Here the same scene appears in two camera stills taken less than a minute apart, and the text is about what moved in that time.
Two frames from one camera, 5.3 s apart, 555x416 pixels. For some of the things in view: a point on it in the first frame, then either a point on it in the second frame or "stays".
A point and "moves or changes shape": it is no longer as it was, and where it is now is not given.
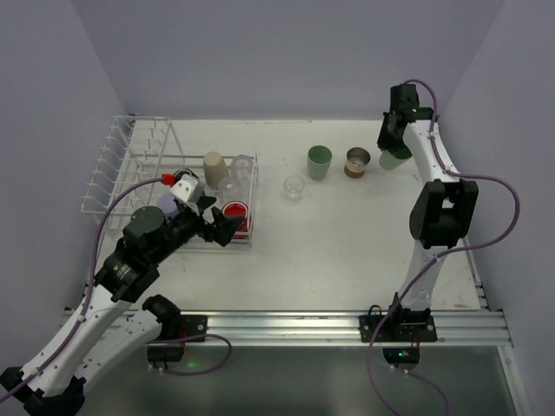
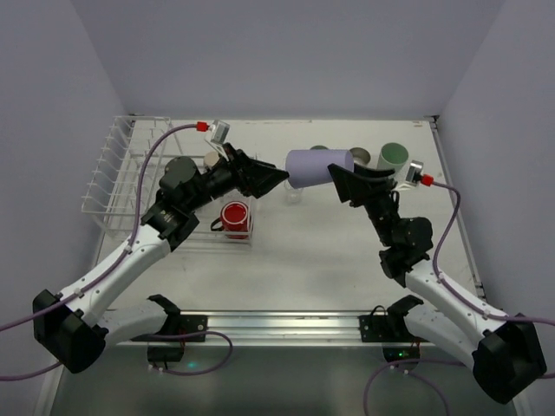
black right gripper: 388,141 → 369,193
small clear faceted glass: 294,186 stays
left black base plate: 178,330 stays
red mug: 239,208 stays
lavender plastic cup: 168,205 moves or changes shape
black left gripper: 206,219 → 242,172
